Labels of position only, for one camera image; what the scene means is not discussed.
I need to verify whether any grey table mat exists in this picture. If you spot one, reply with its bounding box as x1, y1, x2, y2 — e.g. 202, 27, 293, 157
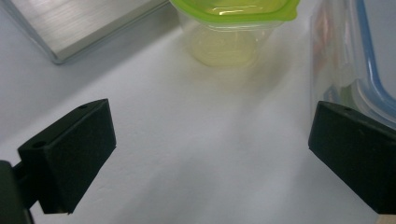
0, 0, 396, 224

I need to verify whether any white wire rack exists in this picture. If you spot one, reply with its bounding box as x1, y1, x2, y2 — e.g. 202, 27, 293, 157
0, 0, 171, 65

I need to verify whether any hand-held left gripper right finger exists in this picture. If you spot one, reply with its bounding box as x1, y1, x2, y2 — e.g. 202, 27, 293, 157
307, 100, 396, 216

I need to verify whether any clear container with blue-rimmed lid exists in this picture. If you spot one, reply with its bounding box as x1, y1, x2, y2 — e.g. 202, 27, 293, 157
309, 0, 396, 130

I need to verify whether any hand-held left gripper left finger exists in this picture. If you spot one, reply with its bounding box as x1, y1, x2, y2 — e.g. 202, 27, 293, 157
17, 98, 118, 216

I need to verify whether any clear container with green lid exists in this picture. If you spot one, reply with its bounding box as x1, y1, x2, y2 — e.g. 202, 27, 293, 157
169, 0, 302, 68

